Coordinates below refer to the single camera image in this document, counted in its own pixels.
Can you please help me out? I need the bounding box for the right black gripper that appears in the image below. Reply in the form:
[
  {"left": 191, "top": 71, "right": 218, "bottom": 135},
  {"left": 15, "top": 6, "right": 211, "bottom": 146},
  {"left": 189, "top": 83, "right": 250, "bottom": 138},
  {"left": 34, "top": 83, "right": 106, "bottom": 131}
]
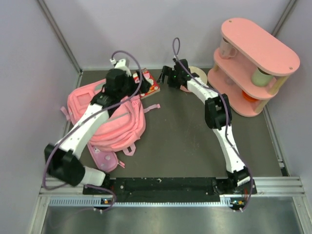
[{"left": 156, "top": 66, "right": 181, "bottom": 89}]

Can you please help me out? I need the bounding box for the red comic book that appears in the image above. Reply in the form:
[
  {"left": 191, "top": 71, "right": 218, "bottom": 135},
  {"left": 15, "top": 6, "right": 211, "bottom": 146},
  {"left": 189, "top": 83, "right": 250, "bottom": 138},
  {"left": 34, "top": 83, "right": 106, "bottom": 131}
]
[{"left": 132, "top": 68, "right": 160, "bottom": 99}]

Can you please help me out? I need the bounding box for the pink student backpack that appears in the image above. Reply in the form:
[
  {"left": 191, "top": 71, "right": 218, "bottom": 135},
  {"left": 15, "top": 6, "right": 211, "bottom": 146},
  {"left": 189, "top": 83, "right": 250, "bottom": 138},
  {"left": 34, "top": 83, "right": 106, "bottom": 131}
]
[{"left": 60, "top": 80, "right": 160, "bottom": 157}]

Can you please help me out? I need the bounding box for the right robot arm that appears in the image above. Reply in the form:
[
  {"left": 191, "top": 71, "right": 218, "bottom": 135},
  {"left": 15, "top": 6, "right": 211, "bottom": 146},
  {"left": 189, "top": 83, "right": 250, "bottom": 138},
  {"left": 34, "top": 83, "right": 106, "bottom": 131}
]
[{"left": 158, "top": 57, "right": 254, "bottom": 193}]

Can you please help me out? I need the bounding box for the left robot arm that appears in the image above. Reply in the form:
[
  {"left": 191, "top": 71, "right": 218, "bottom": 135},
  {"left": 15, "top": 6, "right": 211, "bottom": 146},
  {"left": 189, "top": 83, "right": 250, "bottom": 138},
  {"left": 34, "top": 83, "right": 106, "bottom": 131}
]
[{"left": 44, "top": 67, "right": 151, "bottom": 194}]

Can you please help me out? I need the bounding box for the cream and pink plate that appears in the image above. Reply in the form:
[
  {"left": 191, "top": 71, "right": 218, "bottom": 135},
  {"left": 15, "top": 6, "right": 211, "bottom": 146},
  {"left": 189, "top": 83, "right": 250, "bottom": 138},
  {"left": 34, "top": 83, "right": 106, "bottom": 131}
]
[{"left": 180, "top": 66, "right": 208, "bottom": 93}]

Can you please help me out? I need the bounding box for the pink mug on shelf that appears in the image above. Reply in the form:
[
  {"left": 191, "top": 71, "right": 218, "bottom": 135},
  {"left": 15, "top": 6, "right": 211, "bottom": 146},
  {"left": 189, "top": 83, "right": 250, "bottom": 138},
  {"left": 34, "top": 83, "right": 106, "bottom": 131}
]
[{"left": 219, "top": 38, "right": 237, "bottom": 59}]

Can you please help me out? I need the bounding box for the purple cartoon pencil case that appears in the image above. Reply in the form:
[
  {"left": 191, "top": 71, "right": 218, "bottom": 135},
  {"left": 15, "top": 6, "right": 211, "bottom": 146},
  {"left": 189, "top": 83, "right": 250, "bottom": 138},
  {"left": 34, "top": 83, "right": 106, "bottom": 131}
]
[{"left": 87, "top": 143, "right": 125, "bottom": 173}]

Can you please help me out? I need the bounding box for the pink three-tier shelf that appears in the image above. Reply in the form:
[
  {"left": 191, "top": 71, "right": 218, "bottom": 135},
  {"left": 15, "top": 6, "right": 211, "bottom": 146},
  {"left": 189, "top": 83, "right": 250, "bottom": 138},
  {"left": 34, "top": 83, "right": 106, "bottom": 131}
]
[{"left": 208, "top": 18, "right": 300, "bottom": 117}]

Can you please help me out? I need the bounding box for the orange bowl on shelf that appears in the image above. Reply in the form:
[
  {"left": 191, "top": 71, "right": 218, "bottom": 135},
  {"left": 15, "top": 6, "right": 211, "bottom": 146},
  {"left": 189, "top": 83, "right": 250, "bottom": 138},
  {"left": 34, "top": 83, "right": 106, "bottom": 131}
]
[{"left": 242, "top": 90, "right": 258, "bottom": 102}]

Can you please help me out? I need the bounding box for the pale green cup on shelf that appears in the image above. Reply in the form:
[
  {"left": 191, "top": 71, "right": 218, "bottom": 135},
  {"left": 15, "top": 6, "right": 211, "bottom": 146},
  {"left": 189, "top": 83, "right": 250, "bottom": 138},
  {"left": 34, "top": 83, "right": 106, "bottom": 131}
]
[{"left": 251, "top": 68, "right": 273, "bottom": 87}]

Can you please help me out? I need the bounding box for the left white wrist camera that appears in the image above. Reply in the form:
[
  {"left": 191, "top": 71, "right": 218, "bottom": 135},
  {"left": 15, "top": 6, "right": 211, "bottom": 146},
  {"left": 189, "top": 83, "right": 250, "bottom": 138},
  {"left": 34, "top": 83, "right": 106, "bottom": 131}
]
[{"left": 110, "top": 58, "right": 132, "bottom": 76}]

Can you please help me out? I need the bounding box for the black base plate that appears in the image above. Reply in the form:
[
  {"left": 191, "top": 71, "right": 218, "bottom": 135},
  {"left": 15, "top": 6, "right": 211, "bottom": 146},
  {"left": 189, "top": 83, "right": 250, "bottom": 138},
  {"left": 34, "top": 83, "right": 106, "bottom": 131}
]
[{"left": 82, "top": 176, "right": 257, "bottom": 202}]

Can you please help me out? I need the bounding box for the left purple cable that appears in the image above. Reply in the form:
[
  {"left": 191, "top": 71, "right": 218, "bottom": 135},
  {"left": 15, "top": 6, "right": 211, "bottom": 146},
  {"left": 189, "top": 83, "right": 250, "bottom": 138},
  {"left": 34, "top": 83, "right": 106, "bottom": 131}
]
[{"left": 41, "top": 50, "right": 143, "bottom": 212}]

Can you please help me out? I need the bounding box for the purple cable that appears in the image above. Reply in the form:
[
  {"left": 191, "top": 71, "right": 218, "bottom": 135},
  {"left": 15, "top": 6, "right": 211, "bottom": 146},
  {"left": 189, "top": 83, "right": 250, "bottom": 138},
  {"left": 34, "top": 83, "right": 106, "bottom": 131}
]
[
  {"left": 172, "top": 38, "right": 254, "bottom": 212},
  {"left": 41, "top": 50, "right": 143, "bottom": 212}
]

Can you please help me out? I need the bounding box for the grey slotted cable duct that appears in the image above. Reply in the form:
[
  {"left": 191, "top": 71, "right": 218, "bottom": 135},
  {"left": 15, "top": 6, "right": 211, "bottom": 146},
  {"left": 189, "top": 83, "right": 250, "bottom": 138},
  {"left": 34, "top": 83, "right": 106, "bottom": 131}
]
[{"left": 49, "top": 197, "right": 102, "bottom": 206}]

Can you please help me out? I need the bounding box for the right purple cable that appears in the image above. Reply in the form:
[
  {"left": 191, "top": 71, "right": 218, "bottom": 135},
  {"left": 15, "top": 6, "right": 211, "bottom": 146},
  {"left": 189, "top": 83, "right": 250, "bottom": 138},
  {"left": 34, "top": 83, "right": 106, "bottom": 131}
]
[{"left": 172, "top": 38, "right": 254, "bottom": 212}]

